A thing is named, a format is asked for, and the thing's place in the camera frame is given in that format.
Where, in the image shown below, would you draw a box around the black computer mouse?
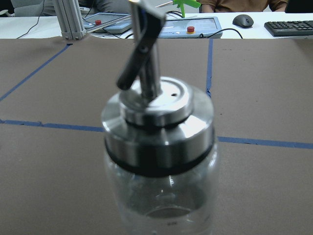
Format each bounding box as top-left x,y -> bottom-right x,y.
232,14 -> 254,28

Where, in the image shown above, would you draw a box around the green plastic tool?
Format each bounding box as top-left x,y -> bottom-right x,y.
172,0 -> 201,18

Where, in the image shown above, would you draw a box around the aluminium frame post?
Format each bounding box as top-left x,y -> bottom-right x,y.
52,0 -> 86,40

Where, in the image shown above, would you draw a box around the black keyboard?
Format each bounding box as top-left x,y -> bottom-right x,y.
264,21 -> 313,37

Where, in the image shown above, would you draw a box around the teach pendant right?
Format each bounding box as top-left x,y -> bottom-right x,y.
158,17 -> 223,39

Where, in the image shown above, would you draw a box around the teach pendant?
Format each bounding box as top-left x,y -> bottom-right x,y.
83,13 -> 132,35
158,17 -> 223,39

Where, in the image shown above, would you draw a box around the glass sauce bottle steel spout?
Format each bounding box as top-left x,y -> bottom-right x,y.
101,0 -> 220,235

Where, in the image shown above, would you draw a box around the teach pendant left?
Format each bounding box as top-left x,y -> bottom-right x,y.
83,13 -> 132,35

